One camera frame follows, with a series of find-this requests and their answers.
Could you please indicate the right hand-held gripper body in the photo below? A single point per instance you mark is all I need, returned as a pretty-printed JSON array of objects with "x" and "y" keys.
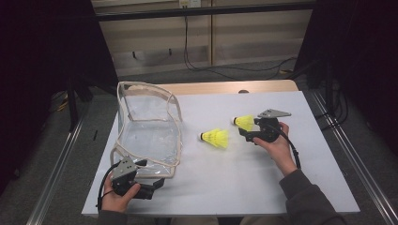
[{"x": 269, "y": 129}]

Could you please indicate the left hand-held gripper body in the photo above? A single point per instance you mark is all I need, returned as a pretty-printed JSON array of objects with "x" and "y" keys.
[{"x": 124, "y": 170}]

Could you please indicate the clear plastic bag beige trim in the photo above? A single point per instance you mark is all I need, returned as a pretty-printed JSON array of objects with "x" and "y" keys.
[{"x": 147, "y": 137}]

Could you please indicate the person's right hand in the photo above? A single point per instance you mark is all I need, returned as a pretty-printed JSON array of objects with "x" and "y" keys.
[{"x": 281, "y": 153}]

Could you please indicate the person's left hand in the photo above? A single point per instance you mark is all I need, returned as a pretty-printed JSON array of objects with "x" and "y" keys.
[{"x": 114, "y": 201}]

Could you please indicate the dark round table grommet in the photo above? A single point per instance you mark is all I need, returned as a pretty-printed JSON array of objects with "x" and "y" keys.
[{"x": 243, "y": 92}]

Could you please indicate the small black floor object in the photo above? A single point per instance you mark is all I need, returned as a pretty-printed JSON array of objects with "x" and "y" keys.
[{"x": 94, "y": 135}]

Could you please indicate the wooden table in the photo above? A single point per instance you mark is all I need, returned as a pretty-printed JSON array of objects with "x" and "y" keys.
[{"x": 219, "y": 87}]

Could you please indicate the white table board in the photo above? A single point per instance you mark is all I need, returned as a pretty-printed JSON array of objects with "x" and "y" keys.
[{"x": 219, "y": 187}]

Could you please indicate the black metal stand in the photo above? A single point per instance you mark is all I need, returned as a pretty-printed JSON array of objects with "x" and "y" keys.
[{"x": 72, "y": 103}]

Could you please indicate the black horizontal bar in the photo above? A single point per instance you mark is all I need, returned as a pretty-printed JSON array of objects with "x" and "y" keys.
[{"x": 250, "y": 8}]

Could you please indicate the dark curtain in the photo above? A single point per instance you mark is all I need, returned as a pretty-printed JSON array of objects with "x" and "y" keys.
[
  {"x": 37, "y": 47},
  {"x": 369, "y": 47}
]

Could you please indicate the aluminium floor rail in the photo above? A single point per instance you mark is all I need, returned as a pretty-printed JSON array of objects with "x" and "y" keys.
[
  {"x": 56, "y": 178},
  {"x": 353, "y": 156}
]

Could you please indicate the white wall socket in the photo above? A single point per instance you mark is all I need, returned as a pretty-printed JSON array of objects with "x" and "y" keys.
[{"x": 189, "y": 3}]

